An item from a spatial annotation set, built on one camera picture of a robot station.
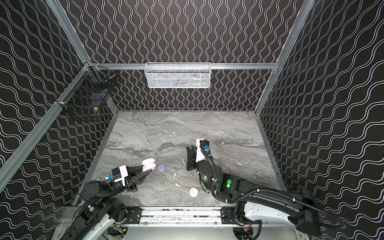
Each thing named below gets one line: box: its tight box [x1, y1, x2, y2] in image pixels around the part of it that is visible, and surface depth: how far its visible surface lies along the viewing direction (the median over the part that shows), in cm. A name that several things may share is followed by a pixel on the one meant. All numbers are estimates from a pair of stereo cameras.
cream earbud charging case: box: [142, 158, 157, 172], surface depth 61 cm
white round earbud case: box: [189, 187, 199, 198], surface depth 83 cm
